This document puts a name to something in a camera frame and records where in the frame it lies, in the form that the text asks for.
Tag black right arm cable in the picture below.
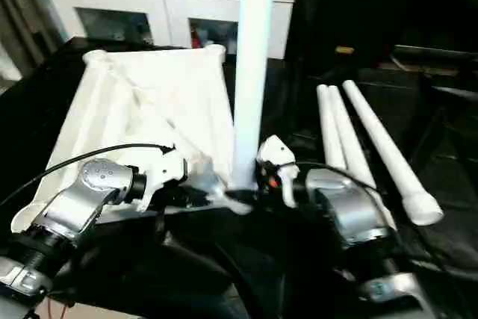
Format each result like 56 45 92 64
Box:
260 161 452 306

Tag red floor cable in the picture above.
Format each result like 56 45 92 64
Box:
45 298 74 319

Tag black bench with silver rail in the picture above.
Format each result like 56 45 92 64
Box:
391 44 478 105

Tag black plastic mat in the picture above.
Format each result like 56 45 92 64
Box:
0 35 478 319

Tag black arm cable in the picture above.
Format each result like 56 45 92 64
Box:
0 143 174 209
260 161 452 306

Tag white plastic table top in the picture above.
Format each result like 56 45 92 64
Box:
10 44 256 235

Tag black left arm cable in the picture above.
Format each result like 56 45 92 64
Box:
0 143 174 209

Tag white plastic table leg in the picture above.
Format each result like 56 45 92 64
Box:
227 0 279 193
316 84 349 172
328 85 398 232
341 79 446 227

